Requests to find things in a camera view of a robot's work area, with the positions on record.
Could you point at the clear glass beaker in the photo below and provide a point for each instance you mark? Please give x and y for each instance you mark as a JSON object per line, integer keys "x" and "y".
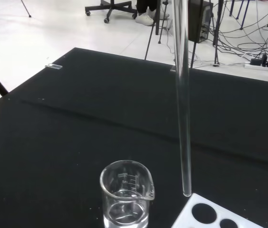
{"x": 124, "y": 213}

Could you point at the white test tube rack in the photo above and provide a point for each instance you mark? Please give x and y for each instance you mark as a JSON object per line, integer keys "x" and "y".
{"x": 197, "y": 199}

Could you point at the clear tape strip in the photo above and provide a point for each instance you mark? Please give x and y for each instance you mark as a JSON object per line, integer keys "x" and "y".
{"x": 172, "y": 70}
{"x": 53, "y": 66}

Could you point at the black bench cloth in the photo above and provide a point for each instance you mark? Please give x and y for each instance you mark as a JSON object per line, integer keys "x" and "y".
{"x": 77, "y": 130}

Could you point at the person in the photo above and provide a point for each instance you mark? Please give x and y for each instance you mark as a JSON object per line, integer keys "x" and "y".
{"x": 146, "y": 19}

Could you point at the black office chair base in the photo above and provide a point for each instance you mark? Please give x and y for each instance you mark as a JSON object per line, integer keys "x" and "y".
{"x": 112, "y": 9}

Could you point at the black computer tower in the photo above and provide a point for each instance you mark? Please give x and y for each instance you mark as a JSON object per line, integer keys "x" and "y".
{"x": 200, "y": 23}

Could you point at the white power strip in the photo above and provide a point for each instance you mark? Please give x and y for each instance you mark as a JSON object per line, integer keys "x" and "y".
{"x": 257, "y": 67}

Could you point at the black plug adapter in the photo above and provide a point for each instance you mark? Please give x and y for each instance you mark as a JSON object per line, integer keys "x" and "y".
{"x": 257, "y": 61}

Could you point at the blue metal stand legs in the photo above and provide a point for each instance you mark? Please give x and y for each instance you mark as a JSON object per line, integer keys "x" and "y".
{"x": 241, "y": 23}

